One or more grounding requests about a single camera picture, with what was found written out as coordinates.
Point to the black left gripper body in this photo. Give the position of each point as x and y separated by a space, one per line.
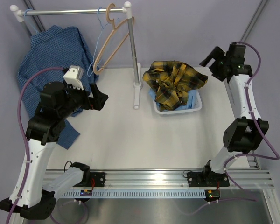
82 100

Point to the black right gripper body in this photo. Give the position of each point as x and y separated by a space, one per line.
217 71

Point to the wooden hanger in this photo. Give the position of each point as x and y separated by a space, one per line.
112 37

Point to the yellow plaid shirt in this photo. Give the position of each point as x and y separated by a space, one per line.
171 82

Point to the light blue shirt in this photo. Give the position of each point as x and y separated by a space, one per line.
189 105

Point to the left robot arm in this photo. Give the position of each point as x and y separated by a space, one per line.
58 100

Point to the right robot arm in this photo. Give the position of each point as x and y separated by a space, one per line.
248 129

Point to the blue checkered shirt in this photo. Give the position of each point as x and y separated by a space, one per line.
56 47

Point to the white plastic basket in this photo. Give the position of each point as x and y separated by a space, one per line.
197 107

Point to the white clothes rack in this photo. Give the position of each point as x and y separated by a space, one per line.
19 15

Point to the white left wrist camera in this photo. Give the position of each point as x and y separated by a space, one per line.
73 77

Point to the aluminium frame post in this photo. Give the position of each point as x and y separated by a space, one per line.
254 19

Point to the white slotted cable duct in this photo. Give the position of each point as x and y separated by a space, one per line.
135 193

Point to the blue wire hanger left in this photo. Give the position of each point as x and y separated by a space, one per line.
29 21

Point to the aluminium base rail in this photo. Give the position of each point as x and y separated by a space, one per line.
175 178

